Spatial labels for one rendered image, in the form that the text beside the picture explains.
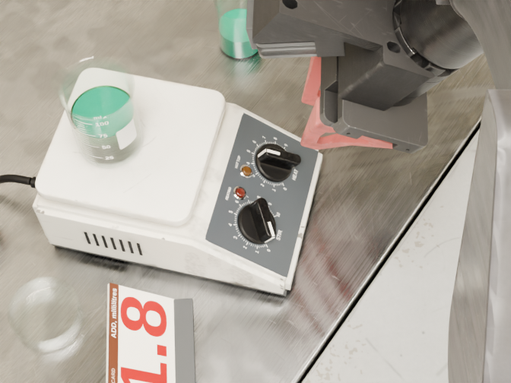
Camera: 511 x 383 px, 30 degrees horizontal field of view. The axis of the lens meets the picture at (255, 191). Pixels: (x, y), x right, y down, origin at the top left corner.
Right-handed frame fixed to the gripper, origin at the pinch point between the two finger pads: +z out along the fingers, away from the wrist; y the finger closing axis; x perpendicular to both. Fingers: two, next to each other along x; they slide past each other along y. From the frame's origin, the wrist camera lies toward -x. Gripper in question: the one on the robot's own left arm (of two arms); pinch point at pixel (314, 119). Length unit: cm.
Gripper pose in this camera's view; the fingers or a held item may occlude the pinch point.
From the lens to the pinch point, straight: 69.8
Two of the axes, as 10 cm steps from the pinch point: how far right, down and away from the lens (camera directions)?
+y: -0.4, 9.2, -3.8
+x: 8.9, 2.1, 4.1
